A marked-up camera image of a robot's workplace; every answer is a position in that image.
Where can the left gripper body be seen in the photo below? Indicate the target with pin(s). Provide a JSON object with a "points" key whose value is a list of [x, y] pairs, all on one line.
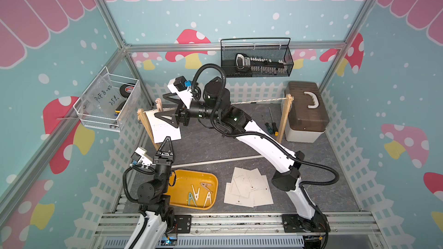
{"points": [[162, 169]]}

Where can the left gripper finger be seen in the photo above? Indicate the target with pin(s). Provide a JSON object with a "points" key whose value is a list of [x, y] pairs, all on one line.
{"points": [[163, 149], [169, 147]]}

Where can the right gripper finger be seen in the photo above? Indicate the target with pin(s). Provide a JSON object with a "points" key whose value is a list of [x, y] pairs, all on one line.
{"points": [[173, 97], [167, 116]]}

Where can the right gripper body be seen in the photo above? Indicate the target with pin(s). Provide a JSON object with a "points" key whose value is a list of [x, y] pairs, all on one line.
{"points": [[199, 109]]}

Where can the white clothespin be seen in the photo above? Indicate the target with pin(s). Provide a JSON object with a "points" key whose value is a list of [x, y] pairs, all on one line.
{"points": [[196, 193], [208, 200]]}

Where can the pink clothespin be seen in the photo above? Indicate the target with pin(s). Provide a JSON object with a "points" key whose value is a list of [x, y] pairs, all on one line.
{"points": [[159, 105], [206, 186]]}

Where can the postcard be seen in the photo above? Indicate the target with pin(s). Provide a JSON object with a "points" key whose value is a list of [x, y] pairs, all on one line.
{"points": [[232, 199], [244, 182], [263, 196], [162, 129]]}

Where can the green clothespin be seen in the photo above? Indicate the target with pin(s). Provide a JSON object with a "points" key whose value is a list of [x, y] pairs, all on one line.
{"points": [[191, 199]]}

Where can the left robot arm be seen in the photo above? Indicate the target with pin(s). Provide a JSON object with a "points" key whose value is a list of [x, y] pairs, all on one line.
{"points": [[156, 215]]}

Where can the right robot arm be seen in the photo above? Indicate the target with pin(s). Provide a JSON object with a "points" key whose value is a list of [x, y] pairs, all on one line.
{"points": [[206, 97]]}

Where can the yellow plastic tray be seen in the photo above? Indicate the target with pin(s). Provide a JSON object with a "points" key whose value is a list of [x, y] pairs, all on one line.
{"points": [[181, 183]]}

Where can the black tape roll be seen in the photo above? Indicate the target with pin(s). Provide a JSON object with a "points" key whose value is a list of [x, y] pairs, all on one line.
{"points": [[126, 90]]}

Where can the socket wrench set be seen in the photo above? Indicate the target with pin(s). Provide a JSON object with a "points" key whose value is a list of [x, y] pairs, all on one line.
{"points": [[249, 64]]}

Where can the brown lid storage box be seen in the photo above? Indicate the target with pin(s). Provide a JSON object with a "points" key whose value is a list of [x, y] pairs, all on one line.
{"points": [[307, 118]]}

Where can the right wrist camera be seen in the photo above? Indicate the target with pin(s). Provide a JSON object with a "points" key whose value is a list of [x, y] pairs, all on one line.
{"points": [[182, 88]]}

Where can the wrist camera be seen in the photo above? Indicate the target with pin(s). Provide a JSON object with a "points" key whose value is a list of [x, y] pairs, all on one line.
{"points": [[140, 157], [182, 88]]}

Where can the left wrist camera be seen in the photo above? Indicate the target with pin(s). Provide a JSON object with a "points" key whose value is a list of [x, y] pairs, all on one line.
{"points": [[140, 157]]}

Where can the white wire wall basket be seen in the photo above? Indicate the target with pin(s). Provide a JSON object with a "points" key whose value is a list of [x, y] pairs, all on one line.
{"points": [[102, 107]]}

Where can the black mesh wall basket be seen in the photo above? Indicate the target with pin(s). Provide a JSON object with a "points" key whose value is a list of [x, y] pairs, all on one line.
{"points": [[268, 48]]}

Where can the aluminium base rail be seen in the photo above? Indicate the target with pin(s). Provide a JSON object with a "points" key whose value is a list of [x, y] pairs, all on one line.
{"points": [[348, 230]]}

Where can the black handle screwdriver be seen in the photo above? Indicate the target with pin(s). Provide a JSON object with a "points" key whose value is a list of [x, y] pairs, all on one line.
{"points": [[274, 126]]}

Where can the wooden string rack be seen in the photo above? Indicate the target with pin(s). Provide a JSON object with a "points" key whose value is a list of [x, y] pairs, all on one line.
{"points": [[287, 104]]}

